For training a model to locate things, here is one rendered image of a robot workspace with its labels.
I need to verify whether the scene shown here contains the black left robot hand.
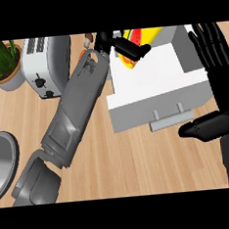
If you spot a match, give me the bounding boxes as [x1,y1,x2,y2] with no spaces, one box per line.
[92,27,154,66]

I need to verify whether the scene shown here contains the brown and white mushroom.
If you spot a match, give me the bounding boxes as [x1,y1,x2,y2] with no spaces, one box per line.
[83,32,96,48]

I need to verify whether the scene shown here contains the grey drawer front with handle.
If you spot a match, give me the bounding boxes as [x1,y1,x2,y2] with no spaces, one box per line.
[106,77,218,136]

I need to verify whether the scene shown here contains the white toaster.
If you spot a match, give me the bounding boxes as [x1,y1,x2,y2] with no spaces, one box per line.
[18,34,76,102]

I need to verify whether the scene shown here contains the small orange vegetable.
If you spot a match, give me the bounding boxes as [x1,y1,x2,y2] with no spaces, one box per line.
[77,47,88,63]

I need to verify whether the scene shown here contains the yellow watermelon print cup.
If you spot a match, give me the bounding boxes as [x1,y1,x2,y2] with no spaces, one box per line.
[114,25,167,72]

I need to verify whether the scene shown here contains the green potted plant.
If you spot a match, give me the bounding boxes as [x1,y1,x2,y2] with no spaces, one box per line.
[0,38,27,93]

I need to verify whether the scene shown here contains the white open drawer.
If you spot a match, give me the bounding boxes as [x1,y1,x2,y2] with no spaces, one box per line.
[101,22,215,111]

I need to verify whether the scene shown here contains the grey round pan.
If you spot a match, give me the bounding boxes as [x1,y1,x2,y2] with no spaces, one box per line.
[0,129,24,203]

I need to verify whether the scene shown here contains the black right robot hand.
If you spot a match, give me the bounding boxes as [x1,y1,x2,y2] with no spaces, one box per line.
[168,20,229,145]

